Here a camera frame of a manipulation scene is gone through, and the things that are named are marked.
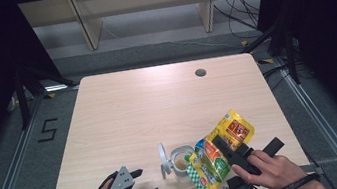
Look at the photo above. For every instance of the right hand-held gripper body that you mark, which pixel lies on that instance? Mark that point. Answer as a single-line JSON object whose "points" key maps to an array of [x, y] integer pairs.
{"points": [[242, 158]]}

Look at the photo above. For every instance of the yellow seasoning bag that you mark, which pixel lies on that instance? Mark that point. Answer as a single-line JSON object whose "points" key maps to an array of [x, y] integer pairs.
{"points": [[210, 160]]}

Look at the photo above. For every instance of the grey jar lid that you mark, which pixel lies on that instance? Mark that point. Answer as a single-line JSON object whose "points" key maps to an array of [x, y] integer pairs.
{"points": [[164, 159]]}

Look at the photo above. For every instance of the clear glass jar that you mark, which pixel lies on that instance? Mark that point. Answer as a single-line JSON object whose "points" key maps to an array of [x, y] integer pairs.
{"points": [[182, 163]]}

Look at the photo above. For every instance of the person's right hand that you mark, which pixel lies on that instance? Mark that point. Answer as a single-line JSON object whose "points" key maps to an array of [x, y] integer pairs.
{"points": [[275, 171]]}

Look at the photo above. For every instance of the round grey table grommet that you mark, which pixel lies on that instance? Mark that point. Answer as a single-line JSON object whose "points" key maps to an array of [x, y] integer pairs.
{"points": [[200, 72]]}

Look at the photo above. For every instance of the black metal stand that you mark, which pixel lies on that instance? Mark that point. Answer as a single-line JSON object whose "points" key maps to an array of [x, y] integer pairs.
{"points": [[290, 52], [21, 96]]}

